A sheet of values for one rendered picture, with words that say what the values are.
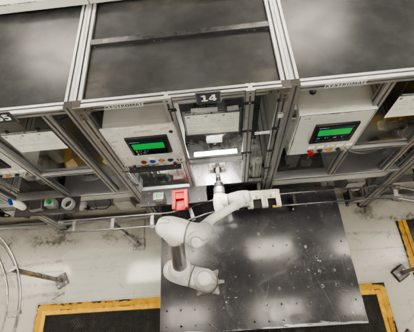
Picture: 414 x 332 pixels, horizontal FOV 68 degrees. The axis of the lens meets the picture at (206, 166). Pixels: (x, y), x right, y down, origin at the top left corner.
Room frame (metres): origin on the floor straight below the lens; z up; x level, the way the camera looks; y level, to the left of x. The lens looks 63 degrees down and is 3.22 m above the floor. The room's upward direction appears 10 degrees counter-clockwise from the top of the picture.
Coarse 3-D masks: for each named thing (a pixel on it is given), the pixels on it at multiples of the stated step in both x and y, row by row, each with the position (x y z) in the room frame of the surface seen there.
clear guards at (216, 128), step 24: (192, 96) 0.99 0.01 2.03; (240, 96) 0.96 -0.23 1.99; (264, 96) 0.95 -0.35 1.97; (192, 120) 0.99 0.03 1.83; (216, 120) 0.98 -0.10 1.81; (240, 120) 0.96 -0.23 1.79; (264, 120) 0.95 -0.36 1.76; (192, 144) 1.00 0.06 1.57; (216, 144) 0.98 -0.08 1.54; (240, 144) 0.96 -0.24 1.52; (264, 144) 0.95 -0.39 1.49
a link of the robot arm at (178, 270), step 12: (168, 216) 0.60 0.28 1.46; (156, 228) 0.55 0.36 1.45; (168, 228) 0.52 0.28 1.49; (180, 228) 0.51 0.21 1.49; (168, 240) 0.47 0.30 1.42; (180, 240) 0.45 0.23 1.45; (180, 252) 0.43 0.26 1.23; (168, 264) 0.43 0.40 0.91; (180, 264) 0.38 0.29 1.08; (168, 276) 0.35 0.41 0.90; (180, 276) 0.33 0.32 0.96
